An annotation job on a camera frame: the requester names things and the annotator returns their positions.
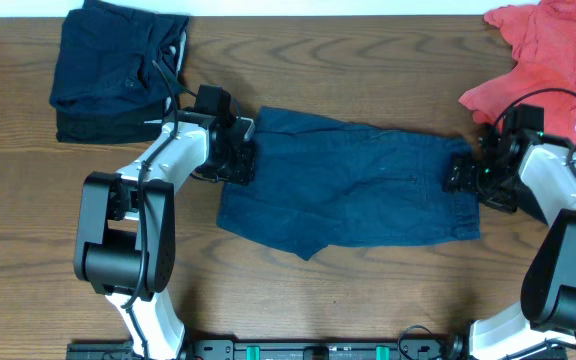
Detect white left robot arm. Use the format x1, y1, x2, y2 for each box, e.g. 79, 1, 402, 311
68, 111, 255, 359

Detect blue denim shorts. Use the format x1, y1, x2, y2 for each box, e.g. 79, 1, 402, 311
217, 107, 480, 260

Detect red t-shirt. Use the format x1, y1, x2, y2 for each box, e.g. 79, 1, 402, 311
459, 0, 576, 143

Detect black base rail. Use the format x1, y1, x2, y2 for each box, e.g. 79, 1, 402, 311
65, 339, 568, 360

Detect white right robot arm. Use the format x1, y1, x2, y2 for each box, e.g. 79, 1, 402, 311
443, 130, 576, 359

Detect folded black garment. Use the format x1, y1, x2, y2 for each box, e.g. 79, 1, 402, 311
56, 97, 172, 145

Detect folded navy shorts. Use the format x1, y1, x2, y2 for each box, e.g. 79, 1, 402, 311
49, 0, 190, 116

